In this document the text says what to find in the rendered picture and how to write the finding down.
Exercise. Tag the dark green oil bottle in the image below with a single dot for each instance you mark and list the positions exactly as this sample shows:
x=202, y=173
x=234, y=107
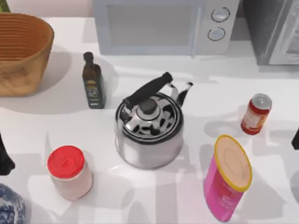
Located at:
x=93, y=86

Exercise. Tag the pale microwave oven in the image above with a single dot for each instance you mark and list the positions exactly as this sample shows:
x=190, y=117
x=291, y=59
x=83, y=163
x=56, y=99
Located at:
x=149, y=25

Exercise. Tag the white jar with red lid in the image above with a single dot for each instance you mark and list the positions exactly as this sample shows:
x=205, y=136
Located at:
x=70, y=172

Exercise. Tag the pink canister with yellow rim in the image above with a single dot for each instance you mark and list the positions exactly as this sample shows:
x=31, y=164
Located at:
x=227, y=177

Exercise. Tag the round microwave knob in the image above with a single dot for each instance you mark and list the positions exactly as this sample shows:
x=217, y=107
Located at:
x=216, y=34
x=220, y=13

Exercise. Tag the red and white can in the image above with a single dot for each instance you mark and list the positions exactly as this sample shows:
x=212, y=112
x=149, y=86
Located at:
x=255, y=114

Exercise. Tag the brown woven basket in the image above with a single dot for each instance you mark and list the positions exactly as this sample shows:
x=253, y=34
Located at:
x=21, y=58

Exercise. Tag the grey cabinet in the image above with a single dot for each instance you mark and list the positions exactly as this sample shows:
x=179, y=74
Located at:
x=271, y=30

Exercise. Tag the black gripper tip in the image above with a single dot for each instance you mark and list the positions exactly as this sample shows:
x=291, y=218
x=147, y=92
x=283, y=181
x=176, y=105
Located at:
x=296, y=140
x=4, y=158

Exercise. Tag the green object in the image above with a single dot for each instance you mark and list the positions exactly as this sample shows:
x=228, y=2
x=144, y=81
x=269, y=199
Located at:
x=4, y=5

